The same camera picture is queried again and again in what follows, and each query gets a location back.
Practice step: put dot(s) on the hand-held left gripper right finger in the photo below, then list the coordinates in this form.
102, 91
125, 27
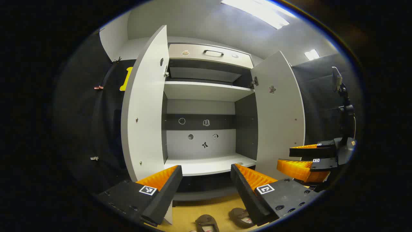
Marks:
248, 193

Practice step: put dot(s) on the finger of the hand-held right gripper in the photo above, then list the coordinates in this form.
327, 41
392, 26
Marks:
299, 169
309, 152

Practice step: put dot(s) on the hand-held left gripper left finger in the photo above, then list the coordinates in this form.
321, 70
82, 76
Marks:
161, 199

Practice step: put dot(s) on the brown fluffy shoe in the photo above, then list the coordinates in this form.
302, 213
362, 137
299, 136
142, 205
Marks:
206, 221
240, 216

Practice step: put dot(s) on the white grey shoe cabinet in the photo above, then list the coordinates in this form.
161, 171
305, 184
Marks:
206, 165

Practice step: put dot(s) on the metal door hinge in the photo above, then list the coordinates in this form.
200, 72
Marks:
255, 81
166, 72

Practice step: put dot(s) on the white cabinet drawer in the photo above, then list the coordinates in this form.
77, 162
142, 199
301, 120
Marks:
228, 60

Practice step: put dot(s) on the small ceiling light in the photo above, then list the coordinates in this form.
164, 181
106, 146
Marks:
311, 54

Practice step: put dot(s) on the pink clip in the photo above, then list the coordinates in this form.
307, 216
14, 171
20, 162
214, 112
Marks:
98, 87

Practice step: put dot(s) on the black clip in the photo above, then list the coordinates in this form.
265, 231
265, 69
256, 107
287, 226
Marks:
117, 60

